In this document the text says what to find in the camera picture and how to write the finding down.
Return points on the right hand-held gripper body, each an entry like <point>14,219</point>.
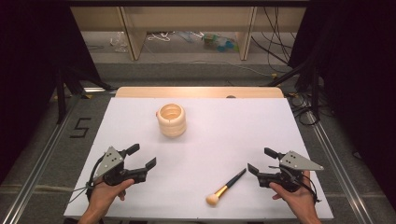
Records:
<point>291,169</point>

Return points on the person's right hand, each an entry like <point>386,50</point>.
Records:
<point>295,197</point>

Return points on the cream ribbed round holder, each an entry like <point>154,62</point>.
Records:
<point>172,122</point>

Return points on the person's left hand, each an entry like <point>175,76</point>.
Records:
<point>107,194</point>

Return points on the clear plastic bag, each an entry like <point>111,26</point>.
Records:
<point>119,42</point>

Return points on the black metal stand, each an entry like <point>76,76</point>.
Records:
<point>67,90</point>
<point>306,81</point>

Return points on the dark curtain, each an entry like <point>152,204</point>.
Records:
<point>364,93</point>
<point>31,77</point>

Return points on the green and blue plastic packaging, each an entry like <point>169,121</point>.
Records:
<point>221,43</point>

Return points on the light wooden table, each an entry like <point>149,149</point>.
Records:
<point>199,92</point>

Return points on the metal floor rail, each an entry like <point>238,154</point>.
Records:
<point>34,174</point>
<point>339,168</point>

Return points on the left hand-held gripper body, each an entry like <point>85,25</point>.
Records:
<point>110,161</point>

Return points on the beige wooden shelf unit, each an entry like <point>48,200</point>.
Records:
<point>190,18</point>

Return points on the white table mat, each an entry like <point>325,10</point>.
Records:
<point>211,149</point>

